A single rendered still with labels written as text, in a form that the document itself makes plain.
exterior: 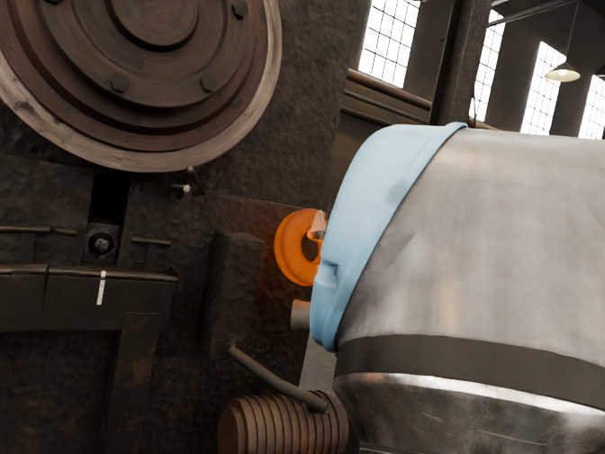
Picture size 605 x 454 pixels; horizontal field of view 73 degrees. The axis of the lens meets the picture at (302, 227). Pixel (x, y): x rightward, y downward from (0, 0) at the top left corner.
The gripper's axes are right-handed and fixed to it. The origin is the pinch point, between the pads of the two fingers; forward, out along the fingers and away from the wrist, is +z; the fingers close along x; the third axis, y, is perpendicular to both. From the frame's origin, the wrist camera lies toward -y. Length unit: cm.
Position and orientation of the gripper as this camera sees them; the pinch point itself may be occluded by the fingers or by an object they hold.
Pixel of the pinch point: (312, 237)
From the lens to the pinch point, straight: 83.6
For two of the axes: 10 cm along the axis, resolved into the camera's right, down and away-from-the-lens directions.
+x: -8.5, -2.2, -4.7
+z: -4.7, -0.5, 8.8
